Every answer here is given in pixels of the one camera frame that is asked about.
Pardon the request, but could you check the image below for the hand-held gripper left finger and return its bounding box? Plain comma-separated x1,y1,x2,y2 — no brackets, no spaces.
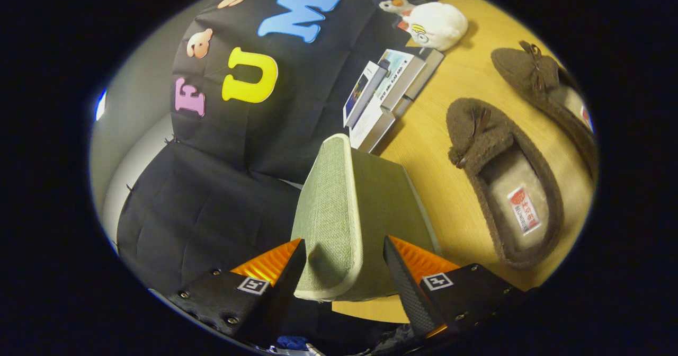
168,238,308,346

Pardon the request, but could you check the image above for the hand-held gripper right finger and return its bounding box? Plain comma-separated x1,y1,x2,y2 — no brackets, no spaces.
383,235,530,341

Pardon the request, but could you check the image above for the green fabric storage box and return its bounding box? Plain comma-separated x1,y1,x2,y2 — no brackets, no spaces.
290,133,441,302

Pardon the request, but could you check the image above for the brown fuzzy shoe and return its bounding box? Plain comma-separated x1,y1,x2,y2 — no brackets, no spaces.
490,40,599,179
446,97,565,270

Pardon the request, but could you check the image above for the blue plastic object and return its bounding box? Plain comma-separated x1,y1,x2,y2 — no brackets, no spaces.
275,336,318,355

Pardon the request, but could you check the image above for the black backdrop cloth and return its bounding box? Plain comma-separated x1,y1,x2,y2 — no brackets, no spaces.
115,0,445,293

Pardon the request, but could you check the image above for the thick white book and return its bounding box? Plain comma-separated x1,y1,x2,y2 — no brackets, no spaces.
350,96,395,154

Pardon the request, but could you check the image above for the book with night photo cover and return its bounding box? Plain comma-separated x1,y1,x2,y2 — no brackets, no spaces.
343,60,390,129

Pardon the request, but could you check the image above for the black book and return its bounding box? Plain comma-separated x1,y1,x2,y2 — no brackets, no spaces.
392,47,445,118

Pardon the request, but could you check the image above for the white plush toy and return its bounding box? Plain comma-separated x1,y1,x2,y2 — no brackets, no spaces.
405,2,469,52

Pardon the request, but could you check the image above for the penguin plush toy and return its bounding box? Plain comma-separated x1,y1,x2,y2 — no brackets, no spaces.
372,0,424,17

